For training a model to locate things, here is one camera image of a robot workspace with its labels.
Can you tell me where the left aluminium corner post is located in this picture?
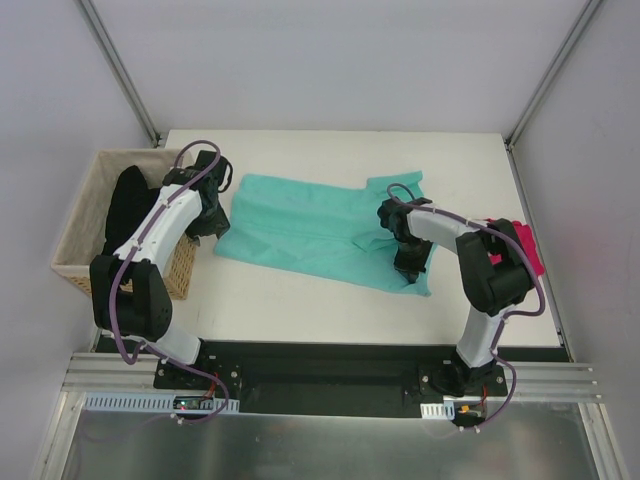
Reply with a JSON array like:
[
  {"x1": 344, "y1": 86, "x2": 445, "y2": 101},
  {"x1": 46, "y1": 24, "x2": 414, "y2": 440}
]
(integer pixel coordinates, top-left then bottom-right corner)
[{"x1": 74, "y1": 0, "x2": 162, "y2": 147}]

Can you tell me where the wicker laundry basket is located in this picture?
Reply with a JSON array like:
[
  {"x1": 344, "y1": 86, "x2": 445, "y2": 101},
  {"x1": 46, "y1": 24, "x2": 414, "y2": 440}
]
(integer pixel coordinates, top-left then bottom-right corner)
[{"x1": 51, "y1": 149, "x2": 178, "y2": 295}]

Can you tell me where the purple cable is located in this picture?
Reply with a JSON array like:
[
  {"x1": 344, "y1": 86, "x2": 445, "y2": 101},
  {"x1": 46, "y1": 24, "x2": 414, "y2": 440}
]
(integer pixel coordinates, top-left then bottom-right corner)
[
  {"x1": 387, "y1": 183, "x2": 547, "y2": 434},
  {"x1": 109, "y1": 139, "x2": 232, "y2": 425}
]

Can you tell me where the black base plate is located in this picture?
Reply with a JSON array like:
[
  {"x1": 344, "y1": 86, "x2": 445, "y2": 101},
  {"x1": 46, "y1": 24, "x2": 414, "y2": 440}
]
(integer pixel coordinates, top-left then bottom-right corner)
[{"x1": 153, "y1": 340, "x2": 509, "y2": 418}]

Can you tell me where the black garment in basket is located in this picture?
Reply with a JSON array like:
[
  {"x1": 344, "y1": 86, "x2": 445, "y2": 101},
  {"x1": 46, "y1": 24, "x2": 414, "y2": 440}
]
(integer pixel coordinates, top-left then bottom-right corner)
[{"x1": 101, "y1": 165, "x2": 160, "y2": 255}]

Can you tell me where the teal t-shirt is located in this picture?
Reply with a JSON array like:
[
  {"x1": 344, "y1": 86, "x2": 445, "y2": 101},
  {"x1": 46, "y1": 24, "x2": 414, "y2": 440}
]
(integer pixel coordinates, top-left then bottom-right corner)
[{"x1": 214, "y1": 171, "x2": 430, "y2": 296}]

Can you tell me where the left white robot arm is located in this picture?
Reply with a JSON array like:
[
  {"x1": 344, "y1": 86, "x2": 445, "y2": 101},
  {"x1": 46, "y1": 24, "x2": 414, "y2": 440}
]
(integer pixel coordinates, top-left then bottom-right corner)
[{"x1": 89, "y1": 140, "x2": 233, "y2": 389}]

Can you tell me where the pink folded t-shirt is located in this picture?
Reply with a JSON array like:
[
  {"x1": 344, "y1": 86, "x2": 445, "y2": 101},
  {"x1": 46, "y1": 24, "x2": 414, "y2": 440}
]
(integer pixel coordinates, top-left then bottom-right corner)
[{"x1": 481, "y1": 218, "x2": 545, "y2": 281}]

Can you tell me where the right white cable duct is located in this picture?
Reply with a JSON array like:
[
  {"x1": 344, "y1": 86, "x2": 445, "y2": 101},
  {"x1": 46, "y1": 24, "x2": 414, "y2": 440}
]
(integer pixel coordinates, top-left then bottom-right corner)
[{"x1": 420, "y1": 400, "x2": 455, "y2": 421}]

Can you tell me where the left white cable duct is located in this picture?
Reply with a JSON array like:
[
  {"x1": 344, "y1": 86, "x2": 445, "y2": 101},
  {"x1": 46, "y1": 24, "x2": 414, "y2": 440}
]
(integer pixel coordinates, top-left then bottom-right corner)
[{"x1": 84, "y1": 392, "x2": 240, "y2": 415}]

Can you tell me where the right aluminium corner post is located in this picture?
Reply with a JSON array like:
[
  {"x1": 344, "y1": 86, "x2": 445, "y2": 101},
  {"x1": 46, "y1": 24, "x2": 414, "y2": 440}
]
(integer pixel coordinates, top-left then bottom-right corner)
[{"x1": 504, "y1": 0, "x2": 606, "y2": 152}]

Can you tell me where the aluminium corner post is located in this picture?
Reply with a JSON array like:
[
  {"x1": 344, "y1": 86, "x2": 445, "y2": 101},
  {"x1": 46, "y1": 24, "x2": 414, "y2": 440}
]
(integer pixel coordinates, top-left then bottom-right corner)
[
  {"x1": 504, "y1": 0, "x2": 606, "y2": 152},
  {"x1": 74, "y1": 0, "x2": 162, "y2": 147}
]

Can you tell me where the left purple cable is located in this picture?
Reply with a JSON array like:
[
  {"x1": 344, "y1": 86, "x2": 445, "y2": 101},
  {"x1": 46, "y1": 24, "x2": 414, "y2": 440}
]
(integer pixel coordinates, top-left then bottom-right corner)
[{"x1": 109, "y1": 139, "x2": 232, "y2": 425}]

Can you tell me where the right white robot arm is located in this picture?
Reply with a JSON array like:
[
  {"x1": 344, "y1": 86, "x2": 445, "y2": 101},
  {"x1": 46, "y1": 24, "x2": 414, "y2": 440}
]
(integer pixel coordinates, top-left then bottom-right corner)
[{"x1": 377, "y1": 198, "x2": 535, "y2": 397}]

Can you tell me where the aluminium rail frame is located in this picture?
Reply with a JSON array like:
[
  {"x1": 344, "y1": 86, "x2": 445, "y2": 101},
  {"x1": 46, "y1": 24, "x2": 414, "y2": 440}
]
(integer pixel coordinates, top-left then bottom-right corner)
[{"x1": 61, "y1": 352, "x2": 605, "y2": 403}]

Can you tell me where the white cable duct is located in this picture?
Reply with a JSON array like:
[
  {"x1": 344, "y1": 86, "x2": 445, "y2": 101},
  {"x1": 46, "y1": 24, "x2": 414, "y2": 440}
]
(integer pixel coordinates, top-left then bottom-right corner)
[
  {"x1": 84, "y1": 392, "x2": 240, "y2": 415},
  {"x1": 420, "y1": 400, "x2": 455, "y2": 421}
]

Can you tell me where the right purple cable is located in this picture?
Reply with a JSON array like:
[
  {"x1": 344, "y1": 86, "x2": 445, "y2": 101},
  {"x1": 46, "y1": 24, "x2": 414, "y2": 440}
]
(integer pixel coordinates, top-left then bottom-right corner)
[{"x1": 387, "y1": 183, "x2": 547, "y2": 434}]

